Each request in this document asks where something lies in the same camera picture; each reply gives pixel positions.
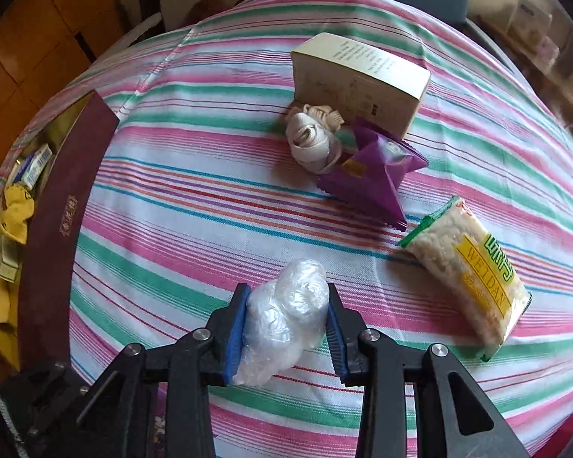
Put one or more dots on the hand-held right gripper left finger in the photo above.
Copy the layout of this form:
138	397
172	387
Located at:
234	338

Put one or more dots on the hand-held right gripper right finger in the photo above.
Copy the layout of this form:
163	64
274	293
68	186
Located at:
336	338

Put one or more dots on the clear plastic bag bundle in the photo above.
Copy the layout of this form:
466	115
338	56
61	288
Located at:
277	324

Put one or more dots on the rice cracker packet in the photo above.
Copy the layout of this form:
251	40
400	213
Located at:
463	276

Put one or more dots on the white sock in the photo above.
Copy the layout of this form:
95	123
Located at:
310	143

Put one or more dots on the gold tin box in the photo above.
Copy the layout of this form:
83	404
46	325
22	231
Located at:
57	229

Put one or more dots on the coarse yellow sponge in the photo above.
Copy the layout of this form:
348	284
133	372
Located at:
18	212

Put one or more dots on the cream cardboard box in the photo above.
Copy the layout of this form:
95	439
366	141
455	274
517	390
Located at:
353	81

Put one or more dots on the blue tissue pack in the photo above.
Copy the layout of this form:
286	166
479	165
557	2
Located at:
34	164

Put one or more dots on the dark red cloth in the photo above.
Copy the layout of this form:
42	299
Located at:
210	8

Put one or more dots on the wooden wardrobe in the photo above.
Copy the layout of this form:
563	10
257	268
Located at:
38	57

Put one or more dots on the white carton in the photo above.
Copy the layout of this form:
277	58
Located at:
530	14

